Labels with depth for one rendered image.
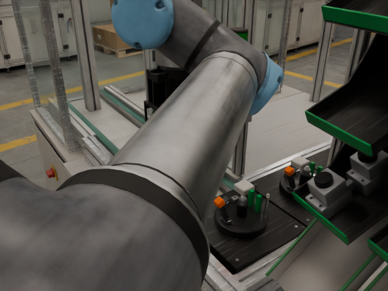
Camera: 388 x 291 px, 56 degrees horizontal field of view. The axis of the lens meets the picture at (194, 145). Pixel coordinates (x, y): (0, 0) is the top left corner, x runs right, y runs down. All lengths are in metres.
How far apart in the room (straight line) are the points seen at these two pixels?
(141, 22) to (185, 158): 0.25
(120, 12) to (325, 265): 0.59
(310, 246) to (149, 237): 0.67
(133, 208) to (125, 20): 0.31
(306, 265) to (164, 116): 0.59
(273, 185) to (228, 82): 0.81
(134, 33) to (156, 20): 0.03
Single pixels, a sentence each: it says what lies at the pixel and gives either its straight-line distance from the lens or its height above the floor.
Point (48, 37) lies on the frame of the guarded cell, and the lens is 1.42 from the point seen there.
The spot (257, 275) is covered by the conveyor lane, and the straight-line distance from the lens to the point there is 0.87.
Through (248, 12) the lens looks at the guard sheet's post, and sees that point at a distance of 0.99.
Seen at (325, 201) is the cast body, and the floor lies 1.24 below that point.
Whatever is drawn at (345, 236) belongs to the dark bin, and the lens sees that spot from 0.62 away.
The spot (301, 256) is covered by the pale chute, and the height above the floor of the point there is 1.04.
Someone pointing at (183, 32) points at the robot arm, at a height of 1.51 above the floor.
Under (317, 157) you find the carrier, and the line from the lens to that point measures 1.31.
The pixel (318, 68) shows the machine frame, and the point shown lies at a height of 1.04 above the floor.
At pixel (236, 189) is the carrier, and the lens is 1.08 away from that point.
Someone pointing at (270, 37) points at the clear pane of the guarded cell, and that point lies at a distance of 2.19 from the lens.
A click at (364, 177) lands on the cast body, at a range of 0.68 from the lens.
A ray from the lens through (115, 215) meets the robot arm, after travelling 0.16.
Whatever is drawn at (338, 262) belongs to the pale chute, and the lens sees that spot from 0.78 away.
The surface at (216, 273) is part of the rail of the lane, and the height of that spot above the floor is 0.95.
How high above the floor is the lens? 1.60
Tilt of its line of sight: 28 degrees down
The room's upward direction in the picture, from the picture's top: straight up
